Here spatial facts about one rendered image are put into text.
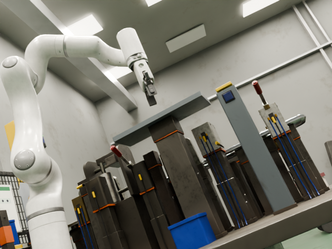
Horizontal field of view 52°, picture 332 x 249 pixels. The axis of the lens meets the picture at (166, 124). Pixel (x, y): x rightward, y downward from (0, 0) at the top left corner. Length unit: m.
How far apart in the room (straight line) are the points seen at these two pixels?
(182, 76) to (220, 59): 1.35
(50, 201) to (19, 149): 0.20
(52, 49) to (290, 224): 1.10
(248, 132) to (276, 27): 10.69
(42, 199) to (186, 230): 0.48
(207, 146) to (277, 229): 0.64
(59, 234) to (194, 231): 0.43
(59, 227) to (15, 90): 0.53
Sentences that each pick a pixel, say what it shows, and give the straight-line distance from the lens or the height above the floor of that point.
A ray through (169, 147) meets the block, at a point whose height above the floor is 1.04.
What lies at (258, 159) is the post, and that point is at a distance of 1.14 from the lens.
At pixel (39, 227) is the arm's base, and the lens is 1.19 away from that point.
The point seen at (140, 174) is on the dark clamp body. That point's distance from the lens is 1.38.
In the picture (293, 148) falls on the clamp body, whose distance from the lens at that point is 1.29.
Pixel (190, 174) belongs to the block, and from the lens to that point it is 1.18.
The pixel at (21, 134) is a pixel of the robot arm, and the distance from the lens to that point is 1.29.
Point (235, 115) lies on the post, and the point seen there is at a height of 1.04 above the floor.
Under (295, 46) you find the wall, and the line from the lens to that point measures 11.52.
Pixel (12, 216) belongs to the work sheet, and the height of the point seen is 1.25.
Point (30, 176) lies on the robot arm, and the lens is 1.20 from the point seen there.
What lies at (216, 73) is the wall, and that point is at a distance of 11.12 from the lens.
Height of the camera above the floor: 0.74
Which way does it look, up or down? 18 degrees up
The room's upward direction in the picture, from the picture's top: 23 degrees counter-clockwise
